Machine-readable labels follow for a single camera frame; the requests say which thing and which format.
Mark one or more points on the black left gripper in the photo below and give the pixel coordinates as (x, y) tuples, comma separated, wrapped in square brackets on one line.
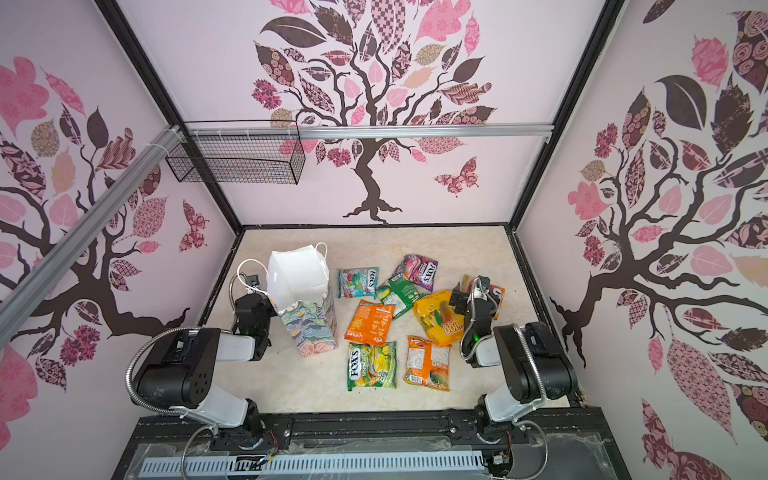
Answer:
[(250, 305)]

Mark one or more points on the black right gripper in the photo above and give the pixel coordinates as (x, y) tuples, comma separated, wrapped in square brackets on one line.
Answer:
[(477, 300)]

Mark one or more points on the floral white paper bag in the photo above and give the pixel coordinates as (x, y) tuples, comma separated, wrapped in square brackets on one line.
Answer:
[(298, 284)]

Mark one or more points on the orange white snack packet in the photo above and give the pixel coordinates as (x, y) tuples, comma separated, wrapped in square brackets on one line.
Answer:
[(427, 364)]

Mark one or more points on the yellow green Fox's candy bag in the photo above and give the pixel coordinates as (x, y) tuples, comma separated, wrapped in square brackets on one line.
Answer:
[(371, 366)]

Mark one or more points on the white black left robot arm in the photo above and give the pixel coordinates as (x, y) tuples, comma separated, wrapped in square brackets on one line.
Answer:
[(173, 374)]

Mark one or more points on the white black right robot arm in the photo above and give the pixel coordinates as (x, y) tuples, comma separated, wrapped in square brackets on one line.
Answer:
[(535, 367)]

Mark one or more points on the orange Fox's candy bag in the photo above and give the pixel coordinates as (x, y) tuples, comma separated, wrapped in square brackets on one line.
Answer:
[(480, 289)]

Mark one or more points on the yellow snack bag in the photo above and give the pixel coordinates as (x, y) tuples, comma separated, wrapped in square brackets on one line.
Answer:
[(438, 318)]

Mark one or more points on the purple Fox's candy bag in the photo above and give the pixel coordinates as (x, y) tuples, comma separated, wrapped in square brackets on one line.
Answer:
[(419, 270)]

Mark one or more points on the teal Fox's candy bag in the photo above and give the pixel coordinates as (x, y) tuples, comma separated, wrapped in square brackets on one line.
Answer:
[(357, 282)]

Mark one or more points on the green snack packet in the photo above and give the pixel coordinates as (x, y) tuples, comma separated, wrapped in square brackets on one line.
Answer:
[(399, 292)]

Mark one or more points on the black wire basket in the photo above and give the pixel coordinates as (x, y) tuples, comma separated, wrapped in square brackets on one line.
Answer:
[(271, 153)]

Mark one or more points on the white slotted cable duct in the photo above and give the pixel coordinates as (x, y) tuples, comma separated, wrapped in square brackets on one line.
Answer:
[(311, 465)]

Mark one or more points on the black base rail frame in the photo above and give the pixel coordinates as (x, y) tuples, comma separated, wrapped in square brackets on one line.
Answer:
[(465, 427)]

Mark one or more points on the aluminium rail back wall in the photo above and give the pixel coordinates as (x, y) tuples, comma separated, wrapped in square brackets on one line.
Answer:
[(375, 132)]

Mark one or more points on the aluminium rail wall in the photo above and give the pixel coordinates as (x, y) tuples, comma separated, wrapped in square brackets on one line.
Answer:
[(375, 132), (18, 307)]

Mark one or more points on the aluminium rail left wall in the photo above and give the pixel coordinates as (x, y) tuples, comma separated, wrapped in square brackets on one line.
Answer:
[(18, 307)]

